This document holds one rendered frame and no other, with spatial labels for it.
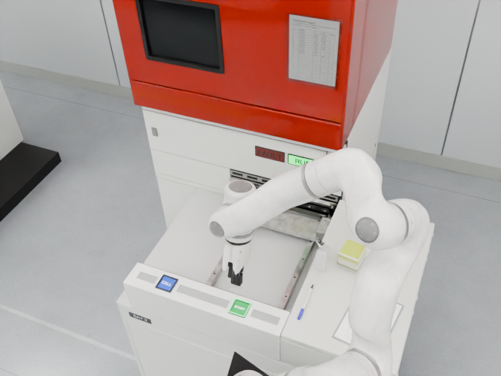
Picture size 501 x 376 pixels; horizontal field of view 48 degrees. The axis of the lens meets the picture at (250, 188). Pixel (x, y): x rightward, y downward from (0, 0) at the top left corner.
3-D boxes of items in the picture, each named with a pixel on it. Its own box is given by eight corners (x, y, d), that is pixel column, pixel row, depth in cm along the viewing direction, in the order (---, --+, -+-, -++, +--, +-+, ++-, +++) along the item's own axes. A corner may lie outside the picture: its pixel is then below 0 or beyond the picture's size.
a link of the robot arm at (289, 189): (304, 218, 127) (215, 248, 147) (332, 186, 139) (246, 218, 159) (285, 183, 126) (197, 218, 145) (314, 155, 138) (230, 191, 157)
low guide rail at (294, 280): (317, 224, 220) (317, 219, 218) (322, 226, 219) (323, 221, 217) (270, 328, 187) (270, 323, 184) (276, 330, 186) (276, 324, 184)
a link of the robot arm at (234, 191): (242, 241, 150) (259, 224, 157) (244, 199, 143) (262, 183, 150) (215, 230, 153) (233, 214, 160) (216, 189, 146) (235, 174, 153)
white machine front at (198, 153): (158, 172, 246) (143, 95, 219) (340, 221, 221) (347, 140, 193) (155, 177, 244) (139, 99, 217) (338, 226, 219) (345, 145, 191)
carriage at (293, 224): (241, 205, 225) (241, 200, 223) (330, 229, 214) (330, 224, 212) (233, 218, 220) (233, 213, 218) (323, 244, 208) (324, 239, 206)
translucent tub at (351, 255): (345, 251, 191) (347, 236, 186) (365, 259, 188) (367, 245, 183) (335, 265, 186) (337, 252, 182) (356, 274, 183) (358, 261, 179)
